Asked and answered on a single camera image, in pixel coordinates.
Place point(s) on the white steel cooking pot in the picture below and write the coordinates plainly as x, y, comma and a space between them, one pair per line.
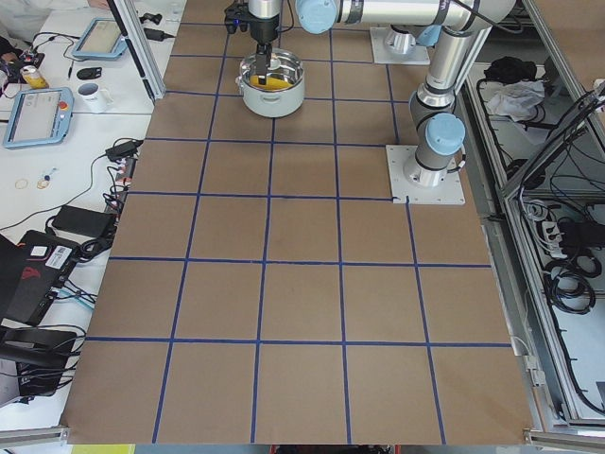
283, 92

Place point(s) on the black power adapter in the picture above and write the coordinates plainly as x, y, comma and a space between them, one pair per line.
123, 150

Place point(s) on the aluminium frame post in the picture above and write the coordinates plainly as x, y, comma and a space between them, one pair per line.
125, 15

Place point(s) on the black cloth bundle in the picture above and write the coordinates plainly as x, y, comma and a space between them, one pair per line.
509, 70

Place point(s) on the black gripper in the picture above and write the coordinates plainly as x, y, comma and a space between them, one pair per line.
264, 31

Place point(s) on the far blue teach pendant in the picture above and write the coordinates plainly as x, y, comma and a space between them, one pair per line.
102, 41

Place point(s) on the power strip with plugs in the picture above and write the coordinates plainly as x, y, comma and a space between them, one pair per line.
121, 173

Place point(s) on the crumpled white cloth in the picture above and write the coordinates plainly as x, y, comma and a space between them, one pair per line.
518, 101

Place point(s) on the white power strip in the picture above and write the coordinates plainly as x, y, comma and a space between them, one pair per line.
552, 238

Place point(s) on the white mug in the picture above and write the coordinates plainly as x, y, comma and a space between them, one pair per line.
97, 99

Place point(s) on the near blue teach pendant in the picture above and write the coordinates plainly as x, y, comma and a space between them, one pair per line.
39, 117

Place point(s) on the yellow corn cob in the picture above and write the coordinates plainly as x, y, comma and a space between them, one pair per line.
272, 83

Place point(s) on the black docking device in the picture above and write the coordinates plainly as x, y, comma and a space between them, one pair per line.
37, 361

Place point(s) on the aluminium cage frame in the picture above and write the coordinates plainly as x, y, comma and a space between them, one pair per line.
550, 167

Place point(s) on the yellow drink can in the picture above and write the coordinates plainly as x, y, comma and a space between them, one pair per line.
33, 77

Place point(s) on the small black adapter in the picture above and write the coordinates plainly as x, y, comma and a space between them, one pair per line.
157, 35

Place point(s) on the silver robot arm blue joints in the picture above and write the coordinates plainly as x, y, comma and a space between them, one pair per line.
440, 133

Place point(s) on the black computer mouse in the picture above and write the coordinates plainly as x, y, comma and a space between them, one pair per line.
89, 73

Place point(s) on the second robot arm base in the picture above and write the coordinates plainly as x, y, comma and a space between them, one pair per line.
404, 40

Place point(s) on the brown paper table cover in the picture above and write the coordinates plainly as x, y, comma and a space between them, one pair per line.
264, 288

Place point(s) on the black power brick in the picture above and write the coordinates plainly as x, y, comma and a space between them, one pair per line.
84, 222

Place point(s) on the blue teach pendant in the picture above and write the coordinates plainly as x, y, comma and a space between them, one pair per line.
39, 117
102, 41

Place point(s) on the black laptop red logo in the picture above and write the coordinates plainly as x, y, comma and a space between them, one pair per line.
31, 273

